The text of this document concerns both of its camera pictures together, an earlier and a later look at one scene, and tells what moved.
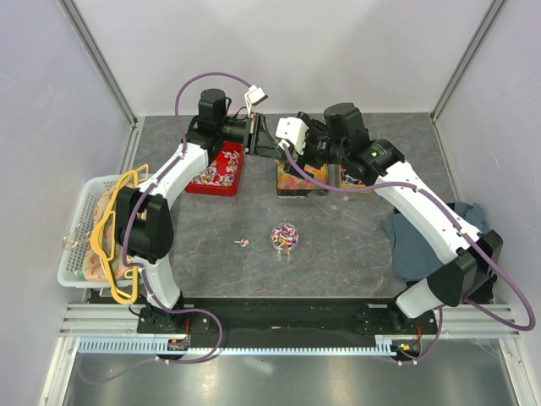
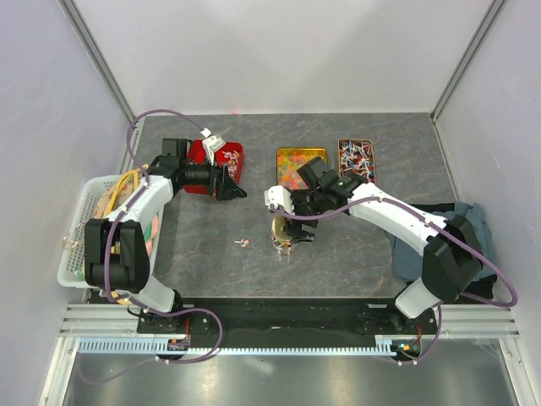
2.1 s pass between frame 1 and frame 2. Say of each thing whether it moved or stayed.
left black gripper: moved
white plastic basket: stayed
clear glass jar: stayed
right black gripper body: moved
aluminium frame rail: stayed
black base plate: stayed
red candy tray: stayed
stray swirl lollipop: stayed
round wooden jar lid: moved
